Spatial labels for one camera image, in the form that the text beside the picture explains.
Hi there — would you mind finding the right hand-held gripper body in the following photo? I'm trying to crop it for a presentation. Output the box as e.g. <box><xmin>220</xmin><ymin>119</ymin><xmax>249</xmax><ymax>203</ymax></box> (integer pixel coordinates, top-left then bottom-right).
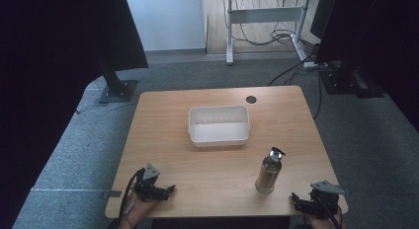
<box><xmin>308</xmin><ymin>180</ymin><xmax>346</xmax><ymax>220</ymax></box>

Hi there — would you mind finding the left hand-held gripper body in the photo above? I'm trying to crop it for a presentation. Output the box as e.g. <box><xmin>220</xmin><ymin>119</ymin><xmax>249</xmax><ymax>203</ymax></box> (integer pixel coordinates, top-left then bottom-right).
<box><xmin>133</xmin><ymin>163</ymin><xmax>162</xmax><ymax>201</ymax></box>

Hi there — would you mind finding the metal water bottle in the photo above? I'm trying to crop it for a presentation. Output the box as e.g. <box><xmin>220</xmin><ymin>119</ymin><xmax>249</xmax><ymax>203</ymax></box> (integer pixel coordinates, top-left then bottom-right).
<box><xmin>254</xmin><ymin>146</ymin><xmax>287</xmax><ymax>195</ymax></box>

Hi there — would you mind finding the white plastic bin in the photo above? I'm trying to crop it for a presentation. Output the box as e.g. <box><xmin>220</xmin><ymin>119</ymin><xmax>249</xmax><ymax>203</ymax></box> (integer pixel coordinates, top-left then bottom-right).
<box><xmin>188</xmin><ymin>104</ymin><xmax>251</xmax><ymax>148</ymax></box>

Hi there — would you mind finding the person's right hand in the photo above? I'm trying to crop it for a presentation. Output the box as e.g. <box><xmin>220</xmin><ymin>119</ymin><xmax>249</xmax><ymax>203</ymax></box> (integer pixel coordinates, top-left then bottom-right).
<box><xmin>303</xmin><ymin>209</ymin><xmax>348</xmax><ymax>229</ymax></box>

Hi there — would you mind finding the person's left hand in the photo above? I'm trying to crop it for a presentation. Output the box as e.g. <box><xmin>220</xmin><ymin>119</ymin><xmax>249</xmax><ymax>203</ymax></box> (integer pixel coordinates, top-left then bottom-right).
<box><xmin>122</xmin><ymin>191</ymin><xmax>158</xmax><ymax>225</ymax></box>

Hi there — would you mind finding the grey tape strip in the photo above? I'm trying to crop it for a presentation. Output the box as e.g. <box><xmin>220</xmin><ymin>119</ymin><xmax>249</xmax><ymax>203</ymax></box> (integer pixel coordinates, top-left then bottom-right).
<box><xmin>101</xmin><ymin>190</ymin><xmax>123</xmax><ymax>199</ymax></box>

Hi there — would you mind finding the black curtain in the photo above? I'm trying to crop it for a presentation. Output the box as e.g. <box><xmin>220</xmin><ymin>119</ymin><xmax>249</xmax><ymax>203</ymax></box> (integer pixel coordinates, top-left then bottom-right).
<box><xmin>314</xmin><ymin>0</ymin><xmax>419</xmax><ymax>132</ymax></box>
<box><xmin>0</xmin><ymin>0</ymin><xmax>149</xmax><ymax>229</ymax></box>

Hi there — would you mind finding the black monitor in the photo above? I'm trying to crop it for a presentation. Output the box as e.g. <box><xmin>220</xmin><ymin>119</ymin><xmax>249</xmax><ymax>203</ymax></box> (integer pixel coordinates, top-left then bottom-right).
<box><xmin>309</xmin><ymin>0</ymin><xmax>340</xmax><ymax>41</ymax></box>

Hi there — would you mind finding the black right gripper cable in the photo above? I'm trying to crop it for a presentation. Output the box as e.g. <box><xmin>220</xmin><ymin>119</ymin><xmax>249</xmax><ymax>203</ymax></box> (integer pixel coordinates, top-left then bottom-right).
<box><xmin>314</xmin><ymin>192</ymin><xmax>344</xmax><ymax>229</ymax></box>

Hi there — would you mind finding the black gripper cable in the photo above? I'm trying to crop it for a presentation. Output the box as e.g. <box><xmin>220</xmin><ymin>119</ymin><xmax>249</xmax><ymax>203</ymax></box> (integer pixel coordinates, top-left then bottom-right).
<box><xmin>118</xmin><ymin>167</ymin><xmax>146</xmax><ymax>223</ymax></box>
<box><xmin>314</xmin><ymin>192</ymin><xmax>344</xmax><ymax>229</ymax></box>

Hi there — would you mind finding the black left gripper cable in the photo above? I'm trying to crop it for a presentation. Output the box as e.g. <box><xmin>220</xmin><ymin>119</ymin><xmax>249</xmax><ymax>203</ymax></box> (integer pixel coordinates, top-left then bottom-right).
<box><xmin>118</xmin><ymin>167</ymin><xmax>146</xmax><ymax>223</ymax></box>

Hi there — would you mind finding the black stand with base plate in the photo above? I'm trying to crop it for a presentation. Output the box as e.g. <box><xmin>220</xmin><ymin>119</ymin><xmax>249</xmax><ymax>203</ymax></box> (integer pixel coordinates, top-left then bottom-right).
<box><xmin>318</xmin><ymin>59</ymin><xmax>385</xmax><ymax>100</ymax></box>
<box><xmin>97</xmin><ymin>61</ymin><xmax>139</xmax><ymax>105</ymax></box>

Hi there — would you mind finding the thin black floor cable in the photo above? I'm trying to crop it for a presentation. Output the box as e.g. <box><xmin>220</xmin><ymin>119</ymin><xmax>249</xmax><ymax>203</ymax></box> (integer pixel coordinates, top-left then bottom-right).
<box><xmin>311</xmin><ymin>69</ymin><xmax>323</xmax><ymax>120</ymax></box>

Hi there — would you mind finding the bundle of black cables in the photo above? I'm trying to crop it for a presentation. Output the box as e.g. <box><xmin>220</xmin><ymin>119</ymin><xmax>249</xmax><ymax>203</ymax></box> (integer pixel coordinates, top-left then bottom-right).
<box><xmin>222</xmin><ymin>0</ymin><xmax>299</xmax><ymax>46</ymax></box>

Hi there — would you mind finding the white metal desk frame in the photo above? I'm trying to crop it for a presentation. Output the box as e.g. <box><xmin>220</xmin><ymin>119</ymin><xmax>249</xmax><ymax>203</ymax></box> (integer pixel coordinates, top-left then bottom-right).
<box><xmin>215</xmin><ymin>0</ymin><xmax>313</xmax><ymax>66</ymax></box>

